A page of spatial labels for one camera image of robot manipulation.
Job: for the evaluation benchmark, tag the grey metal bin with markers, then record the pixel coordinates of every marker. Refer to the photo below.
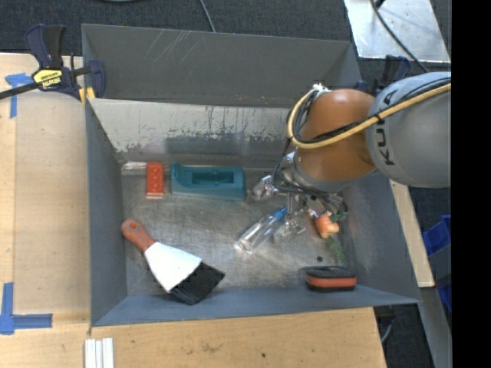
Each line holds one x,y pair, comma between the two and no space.
215,71

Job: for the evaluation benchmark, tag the orange toy carrot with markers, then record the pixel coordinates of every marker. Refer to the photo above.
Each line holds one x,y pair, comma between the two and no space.
326,224

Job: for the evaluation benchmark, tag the clear plastic bottle blue cap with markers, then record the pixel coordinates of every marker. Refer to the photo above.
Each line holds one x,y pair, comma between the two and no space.
259,232

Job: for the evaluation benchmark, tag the orange and black sponge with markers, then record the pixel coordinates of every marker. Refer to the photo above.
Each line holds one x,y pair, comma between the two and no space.
330,280

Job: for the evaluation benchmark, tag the teal plastic holder block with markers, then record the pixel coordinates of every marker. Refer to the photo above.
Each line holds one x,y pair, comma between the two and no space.
226,188

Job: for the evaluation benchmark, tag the orange-red flat block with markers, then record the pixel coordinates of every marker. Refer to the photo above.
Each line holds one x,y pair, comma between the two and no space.
155,179

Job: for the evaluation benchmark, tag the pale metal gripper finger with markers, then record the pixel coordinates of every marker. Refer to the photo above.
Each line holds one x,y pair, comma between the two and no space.
264,187
288,231

